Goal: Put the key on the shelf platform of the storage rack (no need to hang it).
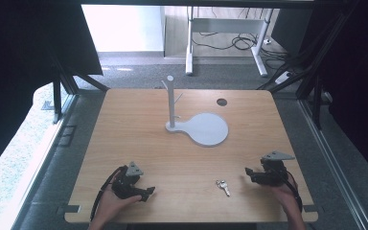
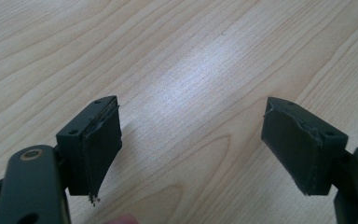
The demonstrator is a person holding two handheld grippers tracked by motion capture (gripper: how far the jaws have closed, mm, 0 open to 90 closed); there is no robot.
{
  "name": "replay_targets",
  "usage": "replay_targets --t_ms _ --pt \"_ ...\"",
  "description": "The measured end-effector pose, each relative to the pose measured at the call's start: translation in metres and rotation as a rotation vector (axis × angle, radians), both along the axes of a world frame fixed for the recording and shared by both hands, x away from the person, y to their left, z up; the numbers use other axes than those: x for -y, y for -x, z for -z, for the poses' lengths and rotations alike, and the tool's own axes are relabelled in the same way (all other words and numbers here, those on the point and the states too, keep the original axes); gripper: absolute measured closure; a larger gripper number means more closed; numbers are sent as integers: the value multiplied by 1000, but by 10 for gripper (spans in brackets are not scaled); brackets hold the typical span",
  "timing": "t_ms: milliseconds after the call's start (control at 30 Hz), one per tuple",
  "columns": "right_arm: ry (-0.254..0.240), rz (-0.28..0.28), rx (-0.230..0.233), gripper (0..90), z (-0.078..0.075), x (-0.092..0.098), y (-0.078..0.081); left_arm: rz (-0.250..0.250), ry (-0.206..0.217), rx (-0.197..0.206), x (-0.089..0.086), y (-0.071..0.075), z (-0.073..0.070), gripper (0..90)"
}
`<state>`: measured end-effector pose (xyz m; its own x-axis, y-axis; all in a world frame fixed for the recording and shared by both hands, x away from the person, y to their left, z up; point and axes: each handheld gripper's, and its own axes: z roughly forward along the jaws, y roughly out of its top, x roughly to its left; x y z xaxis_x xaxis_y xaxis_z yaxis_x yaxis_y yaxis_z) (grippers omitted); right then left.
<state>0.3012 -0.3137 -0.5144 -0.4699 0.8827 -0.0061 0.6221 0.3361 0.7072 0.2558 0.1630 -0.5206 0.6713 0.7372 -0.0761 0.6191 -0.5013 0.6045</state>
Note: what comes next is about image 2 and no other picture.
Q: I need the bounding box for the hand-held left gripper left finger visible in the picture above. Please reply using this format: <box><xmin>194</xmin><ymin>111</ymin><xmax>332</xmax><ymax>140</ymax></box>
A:
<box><xmin>55</xmin><ymin>95</ymin><xmax>123</xmax><ymax>207</ymax></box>

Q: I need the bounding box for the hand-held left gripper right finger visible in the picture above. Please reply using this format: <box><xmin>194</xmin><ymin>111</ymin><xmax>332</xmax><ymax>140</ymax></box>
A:
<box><xmin>260</xmin><ymin>96</ymin><xmax>350</xmax><ymax>197</ymax></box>

